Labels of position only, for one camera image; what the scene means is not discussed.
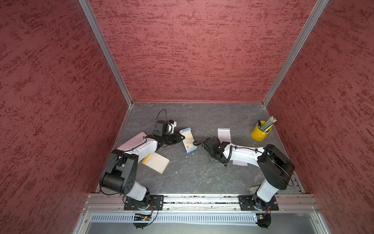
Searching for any purple memo pad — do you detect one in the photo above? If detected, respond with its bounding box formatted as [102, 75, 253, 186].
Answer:
[217, 128, 232, 143]

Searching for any blue memo pad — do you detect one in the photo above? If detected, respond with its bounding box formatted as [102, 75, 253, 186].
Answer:
[179, 128, 197, 153]

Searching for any yellow memo pad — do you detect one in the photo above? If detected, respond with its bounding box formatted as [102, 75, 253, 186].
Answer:
[142, 152, 170, 174]

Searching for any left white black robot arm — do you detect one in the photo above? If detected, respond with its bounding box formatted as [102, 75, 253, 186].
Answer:
[99, 120, 185, 205]

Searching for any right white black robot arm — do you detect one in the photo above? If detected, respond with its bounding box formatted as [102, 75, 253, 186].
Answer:
[193, 137, 295, 210]

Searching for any pink pencil case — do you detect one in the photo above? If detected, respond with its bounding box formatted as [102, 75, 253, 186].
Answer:
[117, 132, 147, 151]

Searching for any yellow pen cup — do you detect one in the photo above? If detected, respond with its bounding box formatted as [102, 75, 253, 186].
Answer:
[251, 121, 272, 141]

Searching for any bundle of pencils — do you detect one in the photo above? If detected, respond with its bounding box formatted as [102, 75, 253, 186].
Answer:
[258, 116, 277, 132]

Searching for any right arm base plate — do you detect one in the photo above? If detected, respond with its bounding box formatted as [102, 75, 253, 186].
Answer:
[238, 195, 279, 211]

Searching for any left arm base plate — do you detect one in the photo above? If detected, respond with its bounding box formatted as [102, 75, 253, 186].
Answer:
[123, 195, 165, 211]

